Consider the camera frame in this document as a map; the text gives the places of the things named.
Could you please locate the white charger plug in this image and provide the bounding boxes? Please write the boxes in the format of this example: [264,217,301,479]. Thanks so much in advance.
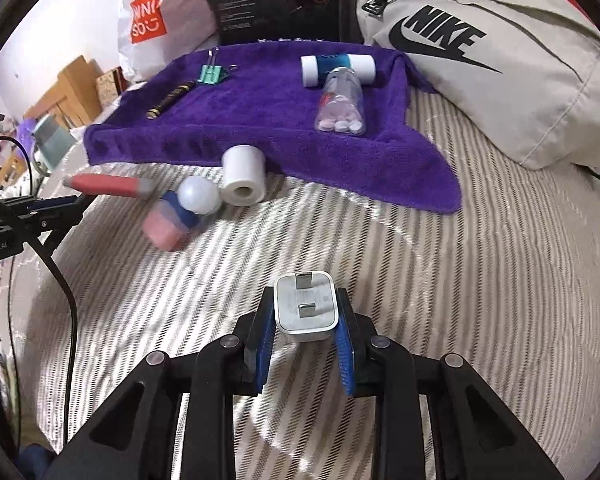
[274,271,339,344]

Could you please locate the blue white cylinder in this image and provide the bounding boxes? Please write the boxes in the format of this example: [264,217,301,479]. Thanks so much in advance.
[300,54,376,88]

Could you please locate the teal binder clip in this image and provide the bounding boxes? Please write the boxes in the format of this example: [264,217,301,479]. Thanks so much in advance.
[197,47,238,86]

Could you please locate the white Miniso shopping bag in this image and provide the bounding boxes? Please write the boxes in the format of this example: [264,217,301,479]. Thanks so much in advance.
[118,0,218,82]

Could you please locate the brown patterned box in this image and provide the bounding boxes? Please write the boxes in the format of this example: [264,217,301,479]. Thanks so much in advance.
[95,66,129,108]

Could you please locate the purple towel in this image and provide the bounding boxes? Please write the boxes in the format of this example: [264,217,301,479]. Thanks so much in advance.
[83,41,462,214]

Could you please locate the black headset box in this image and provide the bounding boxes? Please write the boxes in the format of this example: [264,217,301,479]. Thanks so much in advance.
[202,0,366,47]

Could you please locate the pink tube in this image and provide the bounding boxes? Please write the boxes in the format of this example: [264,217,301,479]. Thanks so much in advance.
[62,174,156,198]

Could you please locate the pink jar blue lid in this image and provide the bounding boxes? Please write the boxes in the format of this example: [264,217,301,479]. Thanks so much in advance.
[142,191,200,252]

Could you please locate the black Grand Reserve lighter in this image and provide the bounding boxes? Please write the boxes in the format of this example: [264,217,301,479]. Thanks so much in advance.
[146,80,197,120]

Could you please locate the black left cable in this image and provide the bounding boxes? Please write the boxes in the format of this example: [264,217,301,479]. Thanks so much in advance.
[0,134,80,449]

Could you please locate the white cream jar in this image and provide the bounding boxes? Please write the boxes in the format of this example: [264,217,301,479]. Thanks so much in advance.
[221,144,266,207]

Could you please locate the clear pill bottle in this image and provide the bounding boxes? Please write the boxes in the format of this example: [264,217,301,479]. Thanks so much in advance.
[314,67,366,136]

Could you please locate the grey Nike bag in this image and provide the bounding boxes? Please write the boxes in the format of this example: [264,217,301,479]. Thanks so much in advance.
[358,0,600,174]

